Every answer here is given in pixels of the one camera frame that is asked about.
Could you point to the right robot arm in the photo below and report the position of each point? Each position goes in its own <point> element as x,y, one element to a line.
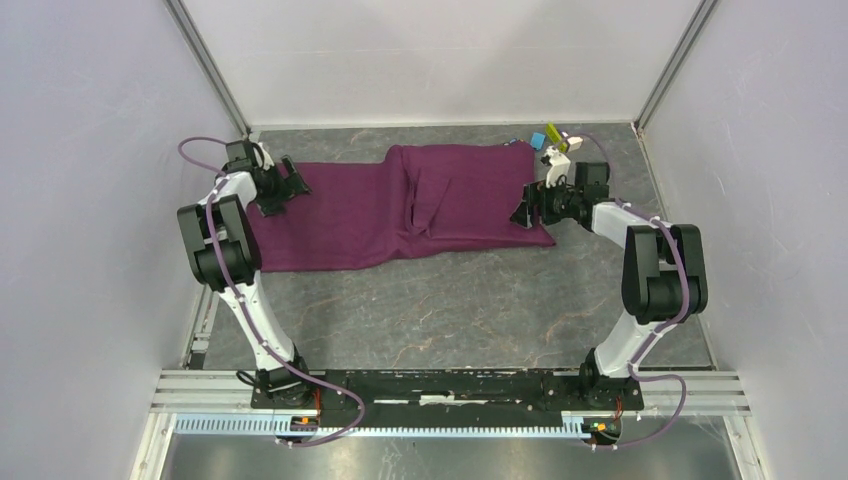
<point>663,279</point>

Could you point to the aluminium frame post right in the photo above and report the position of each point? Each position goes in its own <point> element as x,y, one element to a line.
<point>691,33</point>

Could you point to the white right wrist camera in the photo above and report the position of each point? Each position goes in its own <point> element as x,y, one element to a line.
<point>558,165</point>

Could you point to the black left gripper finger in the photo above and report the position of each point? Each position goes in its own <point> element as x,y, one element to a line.
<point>272,207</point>
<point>293,180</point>

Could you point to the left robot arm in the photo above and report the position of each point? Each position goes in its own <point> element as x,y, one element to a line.
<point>224,255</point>

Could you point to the yellow-green plastic block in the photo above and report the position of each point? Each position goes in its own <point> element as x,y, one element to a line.
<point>553,134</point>

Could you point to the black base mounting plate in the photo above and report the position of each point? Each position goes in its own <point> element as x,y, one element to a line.
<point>476,398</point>

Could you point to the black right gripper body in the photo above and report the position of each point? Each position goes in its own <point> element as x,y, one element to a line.
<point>558,203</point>

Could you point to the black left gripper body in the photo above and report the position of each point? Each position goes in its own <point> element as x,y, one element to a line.
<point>273,183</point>

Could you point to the white plastic block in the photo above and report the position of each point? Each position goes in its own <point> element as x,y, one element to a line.
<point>571,142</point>

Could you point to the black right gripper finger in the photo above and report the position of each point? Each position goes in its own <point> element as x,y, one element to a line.
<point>522,216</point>
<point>534,196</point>

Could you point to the aluminium front frame rail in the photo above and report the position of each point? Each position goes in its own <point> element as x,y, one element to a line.
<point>210,402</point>

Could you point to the blue plastic block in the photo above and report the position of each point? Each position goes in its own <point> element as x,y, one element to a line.
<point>537,140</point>

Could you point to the maroon cloth wrap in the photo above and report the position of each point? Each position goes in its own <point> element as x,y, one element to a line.
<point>418,202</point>

